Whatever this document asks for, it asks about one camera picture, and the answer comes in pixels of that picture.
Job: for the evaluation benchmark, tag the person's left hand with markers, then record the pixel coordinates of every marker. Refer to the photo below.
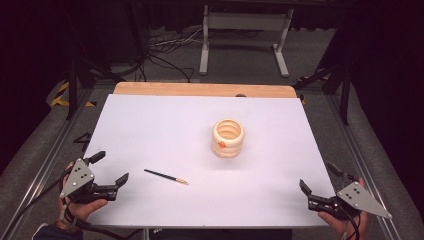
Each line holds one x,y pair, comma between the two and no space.
80,210

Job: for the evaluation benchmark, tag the aluminium floor rail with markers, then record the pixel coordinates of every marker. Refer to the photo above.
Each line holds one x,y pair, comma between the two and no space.
40,173
360,156

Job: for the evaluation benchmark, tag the white metal stand frame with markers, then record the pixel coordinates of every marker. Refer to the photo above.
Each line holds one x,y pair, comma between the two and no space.
245,21

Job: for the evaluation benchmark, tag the black triangular bracket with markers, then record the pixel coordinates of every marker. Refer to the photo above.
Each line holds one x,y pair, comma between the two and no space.
85,140

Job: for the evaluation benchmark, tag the person's right hand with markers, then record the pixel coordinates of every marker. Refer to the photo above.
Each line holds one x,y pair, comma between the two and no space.
346,230

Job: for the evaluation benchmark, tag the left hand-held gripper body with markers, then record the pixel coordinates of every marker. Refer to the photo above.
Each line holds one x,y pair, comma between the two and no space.
77,176

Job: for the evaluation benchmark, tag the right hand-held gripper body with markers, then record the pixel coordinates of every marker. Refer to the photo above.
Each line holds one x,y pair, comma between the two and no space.
361,199

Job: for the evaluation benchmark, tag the black tripod stand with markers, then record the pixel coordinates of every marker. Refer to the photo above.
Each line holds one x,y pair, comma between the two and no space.
345,90
72,83

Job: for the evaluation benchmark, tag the white table mat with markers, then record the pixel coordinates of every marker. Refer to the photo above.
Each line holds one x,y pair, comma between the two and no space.
166,133

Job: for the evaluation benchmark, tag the yellow black floor tape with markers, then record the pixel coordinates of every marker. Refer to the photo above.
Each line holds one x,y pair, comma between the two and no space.
60,100

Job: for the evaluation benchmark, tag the cream ribbed ceramic holder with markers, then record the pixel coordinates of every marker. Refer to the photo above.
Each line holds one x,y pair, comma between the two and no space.
227,150

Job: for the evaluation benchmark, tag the black chopstick with golden tip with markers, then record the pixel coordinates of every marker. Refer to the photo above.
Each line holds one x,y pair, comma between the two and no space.
163,176

